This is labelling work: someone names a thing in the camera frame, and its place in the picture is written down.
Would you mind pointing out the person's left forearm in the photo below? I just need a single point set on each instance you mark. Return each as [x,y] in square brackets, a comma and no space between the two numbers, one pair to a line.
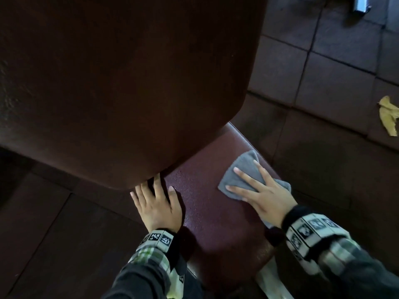
[137,280]

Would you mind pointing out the marker wristband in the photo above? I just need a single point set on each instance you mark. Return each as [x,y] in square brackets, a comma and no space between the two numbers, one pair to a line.
[305,230]
[159,238]

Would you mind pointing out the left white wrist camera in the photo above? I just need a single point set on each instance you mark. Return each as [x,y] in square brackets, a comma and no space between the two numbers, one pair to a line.
[177,283]

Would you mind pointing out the person's right forearm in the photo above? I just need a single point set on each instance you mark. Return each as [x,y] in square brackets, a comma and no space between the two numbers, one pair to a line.
[358,270]

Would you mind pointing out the person's left hand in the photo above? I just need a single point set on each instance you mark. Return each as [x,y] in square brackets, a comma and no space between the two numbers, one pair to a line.
[159,211]

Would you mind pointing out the person's right hand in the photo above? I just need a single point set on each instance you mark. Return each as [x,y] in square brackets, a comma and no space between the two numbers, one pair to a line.
[274,202]

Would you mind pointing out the chrome machine foot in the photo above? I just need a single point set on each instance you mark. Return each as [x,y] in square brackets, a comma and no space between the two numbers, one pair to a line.
[361,4]

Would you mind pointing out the right marker wristband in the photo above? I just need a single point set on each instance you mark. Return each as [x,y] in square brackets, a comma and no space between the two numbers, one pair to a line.
[305,230]

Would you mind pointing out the grey cleaning cloth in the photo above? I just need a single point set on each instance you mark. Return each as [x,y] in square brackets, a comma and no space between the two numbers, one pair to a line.
[243,171]

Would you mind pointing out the left marker wristband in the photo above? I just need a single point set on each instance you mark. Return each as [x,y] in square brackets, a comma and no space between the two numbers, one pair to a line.
[159,238]

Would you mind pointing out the yellow crumpled cloth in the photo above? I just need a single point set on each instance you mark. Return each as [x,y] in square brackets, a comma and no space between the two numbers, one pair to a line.
[388,115]

